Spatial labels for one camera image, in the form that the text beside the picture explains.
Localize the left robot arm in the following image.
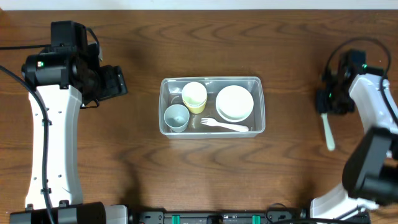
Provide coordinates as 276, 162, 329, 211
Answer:
9, 21, 129, 223

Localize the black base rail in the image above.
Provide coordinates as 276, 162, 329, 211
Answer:
127, 207, 312, 224

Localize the white plastic cup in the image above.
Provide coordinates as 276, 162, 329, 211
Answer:
182, 82, 207, 106

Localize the white plastic bowl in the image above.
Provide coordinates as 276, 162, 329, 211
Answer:
216, 85, 254, 123

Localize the pale green plastic spoon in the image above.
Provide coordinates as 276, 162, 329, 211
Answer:
321, 113, 335, 151

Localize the clear plastic container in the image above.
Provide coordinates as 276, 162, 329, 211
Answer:
159, 77, 266, 139

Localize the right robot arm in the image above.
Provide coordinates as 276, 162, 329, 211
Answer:
309, 49, 397, 220

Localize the yellow plastic cup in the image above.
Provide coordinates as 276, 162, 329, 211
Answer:
183, 100, 206, 114

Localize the right black cable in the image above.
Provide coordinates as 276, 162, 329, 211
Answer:
322, 37, 398, 128

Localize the black cable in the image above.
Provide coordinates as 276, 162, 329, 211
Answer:
0, 43, 55, 224
322, 37, 398, 128

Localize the white plastic fork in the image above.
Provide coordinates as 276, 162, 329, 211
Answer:
200, 118, 249, 132

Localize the grey plastic cup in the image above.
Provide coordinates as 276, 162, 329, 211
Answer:
164, 104, 190, 133

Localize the left black cable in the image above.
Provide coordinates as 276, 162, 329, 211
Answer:
0, 43, 55, 224

